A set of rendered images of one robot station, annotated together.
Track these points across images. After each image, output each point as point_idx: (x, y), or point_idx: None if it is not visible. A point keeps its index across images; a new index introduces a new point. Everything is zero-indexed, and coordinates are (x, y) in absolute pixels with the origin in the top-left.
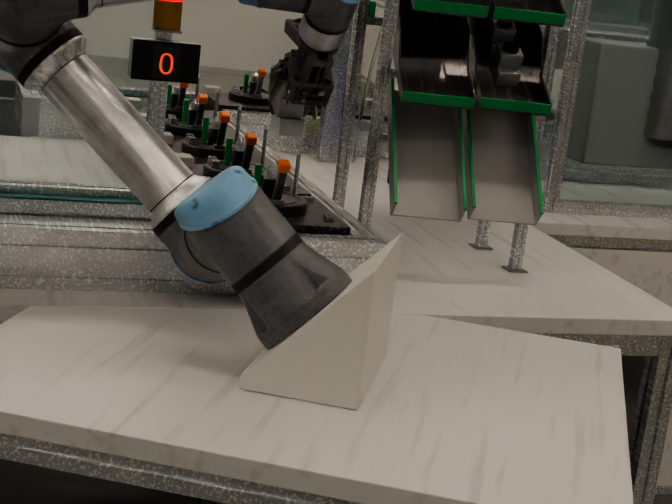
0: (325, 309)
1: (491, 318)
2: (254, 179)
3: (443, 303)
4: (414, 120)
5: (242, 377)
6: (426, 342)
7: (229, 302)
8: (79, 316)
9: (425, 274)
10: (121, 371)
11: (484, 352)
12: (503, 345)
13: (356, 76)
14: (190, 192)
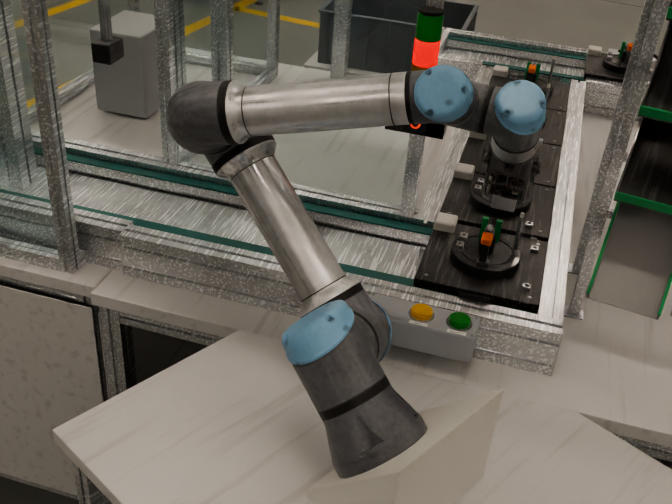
0: (362, 479)
1: (649, 431)
2: (349, 325)
3: (612, 396)
4: None
5: (308, 491)
6: (543, 461)
7: (402, 355)
8: (263, 353)
9: (630, 341)
10: (232, 444)
11: (593, 494)
12: (624, 486)
13: (615, 136)
14: (323, 302)
